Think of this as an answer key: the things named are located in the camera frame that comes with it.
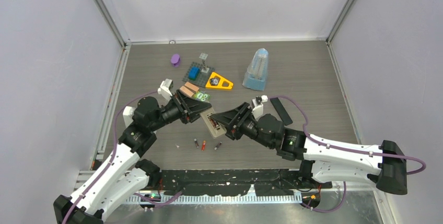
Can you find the blue building brick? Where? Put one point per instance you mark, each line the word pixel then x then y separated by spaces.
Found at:
pixel 193 73

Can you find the tan wooden block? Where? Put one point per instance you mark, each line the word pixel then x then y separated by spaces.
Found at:
pixel 186 91
pixel 191 86

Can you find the white remote control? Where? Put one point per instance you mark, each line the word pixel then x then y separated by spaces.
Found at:
pixel 215 129

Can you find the grey brick post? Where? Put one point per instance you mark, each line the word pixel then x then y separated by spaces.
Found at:
pixel 205 67

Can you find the yellow triangular toy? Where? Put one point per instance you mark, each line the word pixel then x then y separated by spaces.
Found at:
pixel 218 82

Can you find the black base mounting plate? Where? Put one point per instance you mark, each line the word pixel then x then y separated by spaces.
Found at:
pixel 237 182

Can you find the blue translucent metronome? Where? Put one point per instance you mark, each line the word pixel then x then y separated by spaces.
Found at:
pixel 255 77

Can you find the black remote control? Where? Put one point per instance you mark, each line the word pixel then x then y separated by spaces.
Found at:
pixel 281 111

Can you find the grey building brick plate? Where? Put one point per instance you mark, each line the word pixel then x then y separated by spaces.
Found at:
pixel 202 77

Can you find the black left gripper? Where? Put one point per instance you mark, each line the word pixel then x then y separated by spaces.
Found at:
pixel 194 106

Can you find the purple cap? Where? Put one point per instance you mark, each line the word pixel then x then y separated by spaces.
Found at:
pixel 175 60

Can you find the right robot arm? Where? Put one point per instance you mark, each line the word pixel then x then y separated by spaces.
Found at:
pixel 322 160

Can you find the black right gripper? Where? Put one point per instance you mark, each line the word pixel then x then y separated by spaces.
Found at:
pixel 229 120

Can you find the green monster toy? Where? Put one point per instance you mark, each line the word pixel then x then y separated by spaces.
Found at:
pixel 202 96

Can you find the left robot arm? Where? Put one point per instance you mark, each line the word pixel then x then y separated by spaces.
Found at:
pixel 125 172

